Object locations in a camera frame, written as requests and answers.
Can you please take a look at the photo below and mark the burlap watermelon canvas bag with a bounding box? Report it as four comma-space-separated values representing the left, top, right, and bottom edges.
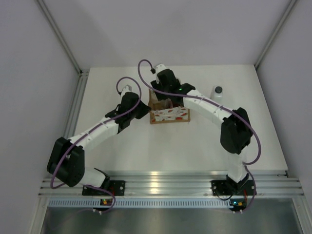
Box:
148, 89, 191, 124

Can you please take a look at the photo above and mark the white bottle grey cap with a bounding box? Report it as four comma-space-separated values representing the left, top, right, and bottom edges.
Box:
210, 86, 223, 104

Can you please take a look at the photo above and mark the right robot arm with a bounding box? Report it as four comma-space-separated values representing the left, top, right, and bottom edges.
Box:
151, 68, 253, 194

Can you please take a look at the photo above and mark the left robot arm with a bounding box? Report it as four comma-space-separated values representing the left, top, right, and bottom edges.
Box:
47, 92, 151, 195

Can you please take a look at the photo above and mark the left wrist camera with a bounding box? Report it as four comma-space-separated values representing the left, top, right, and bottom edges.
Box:
120, 85, 132, 96

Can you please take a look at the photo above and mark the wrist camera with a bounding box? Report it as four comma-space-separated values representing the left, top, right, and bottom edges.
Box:
120, 85, 132, 96
151, 64, 167, 74

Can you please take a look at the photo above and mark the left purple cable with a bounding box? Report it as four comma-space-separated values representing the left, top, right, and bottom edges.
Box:
50, 77, 142, 215

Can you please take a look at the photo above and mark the purple cable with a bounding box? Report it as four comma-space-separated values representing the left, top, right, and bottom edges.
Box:
50, 77, 142, 215
137, 59, 263, 215

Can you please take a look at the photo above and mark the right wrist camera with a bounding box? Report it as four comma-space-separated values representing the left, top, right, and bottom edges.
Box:
151, 64, 167, 74

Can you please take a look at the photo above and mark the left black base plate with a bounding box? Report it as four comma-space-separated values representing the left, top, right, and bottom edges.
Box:
82, 180, 125, 196

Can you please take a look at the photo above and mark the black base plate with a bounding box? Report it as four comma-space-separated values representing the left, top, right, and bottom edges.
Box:
82, 180, 125, 196
211, 180, 234, 196

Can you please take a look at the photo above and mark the right aluminium frame post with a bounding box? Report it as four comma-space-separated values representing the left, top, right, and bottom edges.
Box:
254, 0, 300, 71

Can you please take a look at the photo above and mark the aluminium frame post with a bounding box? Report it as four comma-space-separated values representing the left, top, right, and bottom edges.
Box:
254, 0, 300, 71
35, 0, 82, 74

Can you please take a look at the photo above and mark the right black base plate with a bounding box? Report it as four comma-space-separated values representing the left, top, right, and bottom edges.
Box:
211, 180, 234, 196

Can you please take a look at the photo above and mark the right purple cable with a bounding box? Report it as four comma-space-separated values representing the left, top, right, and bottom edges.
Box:
137, 59, 263, 215

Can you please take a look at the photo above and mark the white slotted cable duct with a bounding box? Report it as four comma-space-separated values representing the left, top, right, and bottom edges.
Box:
48, 198, 243, 208

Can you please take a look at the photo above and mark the left aluminium frame post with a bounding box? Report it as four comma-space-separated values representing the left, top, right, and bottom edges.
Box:
35, 0, 82, 74

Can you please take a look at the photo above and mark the aluminium mounting rail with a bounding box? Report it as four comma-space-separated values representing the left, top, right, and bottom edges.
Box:
39, 170, 304, 197

